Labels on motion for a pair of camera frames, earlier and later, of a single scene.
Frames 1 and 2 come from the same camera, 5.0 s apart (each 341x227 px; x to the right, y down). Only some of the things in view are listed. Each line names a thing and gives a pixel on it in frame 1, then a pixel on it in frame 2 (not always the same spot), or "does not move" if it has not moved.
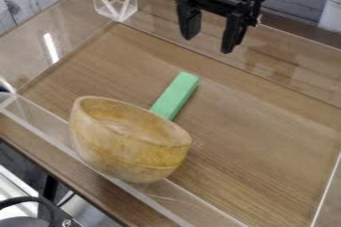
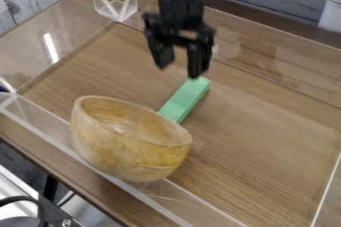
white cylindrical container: x=329 y=19 does not move
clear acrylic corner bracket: x=115 y=9 does not move
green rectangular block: x=175 y=94 to x=186 y=99
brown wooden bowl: x=124 y=141 does not move
